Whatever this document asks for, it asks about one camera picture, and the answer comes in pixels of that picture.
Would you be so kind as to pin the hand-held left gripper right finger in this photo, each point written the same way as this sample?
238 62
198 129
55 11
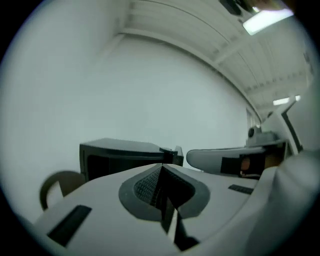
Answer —
225 207

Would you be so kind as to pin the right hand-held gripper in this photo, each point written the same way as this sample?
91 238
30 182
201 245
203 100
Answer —
265 140

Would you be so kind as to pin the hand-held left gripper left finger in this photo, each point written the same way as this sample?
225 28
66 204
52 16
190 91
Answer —
107 215

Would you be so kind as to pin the black cabinet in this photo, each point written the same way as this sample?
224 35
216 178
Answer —
120 147

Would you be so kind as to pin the dark wicker chair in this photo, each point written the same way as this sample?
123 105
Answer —
71 180

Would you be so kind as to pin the rectangular ceiling light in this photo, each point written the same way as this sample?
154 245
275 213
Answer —
282 101
267 20

